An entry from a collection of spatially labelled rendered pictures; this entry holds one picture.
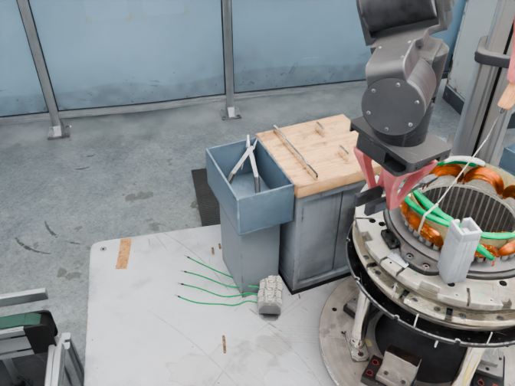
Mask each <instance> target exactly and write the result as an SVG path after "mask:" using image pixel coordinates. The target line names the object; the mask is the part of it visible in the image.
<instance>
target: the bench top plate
mask: <svg viewBox="0 0 515 386"><path fill-rule="evenodd" d="M119 249H120V239H116V240H105V241H101V242H97V243H93V244H92V245H91V249H90V269H89V286H88V302H87V334H86V351H85V367H84V386H336V384H335V383H334V381H333V379H332V378H331V376H330V374H329V372H328V371H327V369H326V366H325V364H324V361H323V357H322V355H321V351H320V343H319V324H320V316H321V312H322V310H323V307H324V305H325V303H326V301H327V299H328V297H329V296H330V294H331V293H332V291H334V290H335V288H337V287H338V285H340V284H341V282H343V281H344V280H345V279H347V278H348V277H349V276H348V277H345V278H342V279H340V280H336V281H333V282H331V283H327V284H324V285H322V286H318V287H315V288H312V289H309V290H306V291H303V292H301V293H297V294H294V295H291V294H290V291H289V290H288V288H287V287H286V285H285V283H284V281H283V280H282V281H281V284H282V305H281V314H280V316H279V314H278V320H276V322H275V321H263V319H261V313H260V314H259V312H258V293H256V294H257V296H255V295H251V296H247V297H245V298H242V296H235V297H221V296H216V295H214V294H212V293H208V292H206V291H204V290H208V291H210V292H213V293H216V294H218V295H222V296H234V295H239V294H240V293H239V291H238V288H234V287H229V286H236V285H235V282H234V280H233V279H232V278H231V277H229V276H230V275H231V274H230V273H229V271H228V268H227V267H226V265H225V263H224V261H223V258H222V245H221V225H220V224H217V225H212V226H206V227H196V228H190V229H185V230H179V231H169V232H163V233H158V234H148V235H143V236H137V237H132V240H131V248H130V256H129V261H128V264H127V268H126V269H115V268H116V262H117V258H118V254H119ZM184 255H185V256H184ZM186 256H187V257H186ZM188 257H191V258H192V259H194V260H197V261H198V262H200V263H203V264H204V265H207V266H209V267H211V268H213V269H215V270H217V271H220V272H222V273H225V274H228V275H229V276H226V275H224V274H221V273H218V272H216V271H214V270H212V269H210V268H207V267H205V266H203V265H201V264H200V263H197V262H195V261H194V260H191V259H189V258H188ZM181 270H183V271H188V272H191V273H197V274H199V275H202V276H206V277H208V278H210V279H212V280H215V281H218V282H220V283H223V284H226V285H229V286H224V285H221V284H219V283H216V282H214V281H211V280H208V279H206V278H204V277H201V276H197V275H194V274H190V273H184V272H183V271H181ZM179 283H184V284H188V285H191V286H197V287H199V288H203V289H204V290H201V289H197V288H194V287H190V286H184V285H181V284H179ZM175 295H177V296H181V297H184V298H186V299H190V300H192V301H196V302H200V303H224V304H238V303H241V302H244V301H246V300H252V301H255V302H257V303H252V302H246V303H242V304H240V305H237V306H225V305H209V304H200V303H193V302H189V301H187V300H185V299H182V298H179V297H177V296H175Z"/></svg>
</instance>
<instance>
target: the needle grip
mask: <svg viewBox="0 0 515 386"><path fill-rule="evenodd" d="M514 103H515V83H512V82H509V83H508V85H507V87H506V89H505V91H504V93H503V95H502V97H501V98H500V100H499V102H498V106H499V107H502V108H504V109H506V110H511V108H512V106H513V104H514Z"/></svg>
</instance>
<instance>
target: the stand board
mask: <svg viewBox="0 0 515 386"><path fill-rule="evenodd" d="M316 122H319V123H320V124H321V125H322V126H323V127H324V128H325V136H324V137H322V136H321V135H320V134H319V133H318V132H317V131H316ZM349 126H350V120H349V119H348V118H347V117H346V116H344V115H343V114H340V115H337V116H331V117H327V118H323V119H318V120H314V121H310V122H306V123H301V124H297V125H293V126H287V127H284V128H279V130H280V131H281V132H282V133H283V134H284V135H285V136H286V137H287V138H288V140H289V141H290V142H291V143H292V144H293V146H294V147H295V148H296V149H297V150H298V152H299V153H300V154H301V155H302V156H303V157H304V158H305V159H306V160H307V162H308V163H309V164H310V165H311V166H312V168H313V169H314V170H315V171H316V172H317V174H318V180H317V181H315V180H314V179H313V178H312V177H311V175H310V174H309V173H308V172H307V170H306V169H305V168H304V167H303V166H302V165H301V164H300V162H299V161H298V160H297V159H296V157H295V156H294V155H293V154H292V153H291V151H290V150H289V149H288V148H287V147H286V146H285V145H284V143H283V142H282V141H281V140H280V138H279V137H278V136H277V135H276V133H275V132H274V130H270V131H267V132H260V133H256V134H255V137H256V136H257V137H259V139H260V140H261V142H262V143H263V144H264V146H265V147H266V148H267V150H268V151H269V152H270V154H272V156H273V157H274V158H275V160H276V161H277V162H278V164H279V165H280V166H281V168H282V169H283V170H284V171H285V172H286V173H287V175H288V176H289V178H290V179H291V180H292V182H293V183H294V184H295V189H294V194H295V196H296V197H297V198H301V197H304V196H308V195H312V194H316V193H318V192H322V191H326V190H330V189H332V188H338V187H340V186H344V185H348V184H352V183H354V182H360V181H362V180H366V178H365V176H364V174H363V172H362V169H361V168H360V165H359V163H358V161H357V158H356V156H355V154H354V151H353V147H354V145H355V144H356V142H357V137H358V133H357V132H356V131H352V132H350V131H349ZM339 145H342V146H343V147H344V148H345V149H346V151H347V152H348V153H349V160H348V162H346V161H345V160H344V159H343V158H342V157H341V156H340V155H339V154H338V150H339ZM372 167H373V171H374V175H375V176H376V175H378V174H379V173H380V172H381V170H382V166H381V165H379V164H378V163H377V162H375V161H374V160H372Z"/></svg>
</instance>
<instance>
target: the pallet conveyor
mask: <svg viewBox="0 0 515 386"><path fill-rule="evenodd" d="M47 299H49V295H48V292H47V289H46V287H45V288H40V289H31V290H26V291H21V292H16V293H6V294H1V295H0V307H4V306H13V305H18V304H23V303H32V302H37V301H42V300H47ZM43 352H47V353H48V359H47V366H46V373H45V380H44V386H84V369H83V366H82V364H81V362H80V358H79V355H78V353H77V350H76V347H75V345H74V341H73V339H72V337H71V334H70V333H69V332H66V333H62V336H61V338H59V335H58V330H57V326H56V324H55V322H54V319H53V316H52V315H51V312H50V311H49V310H44V309H43V310H38V311H34V312H24V313H19V314H14V315H10V316H2V317H0V360H2V359H7V358H16V357H21V356H26V355H33V354H38V353H43Z"/></svg>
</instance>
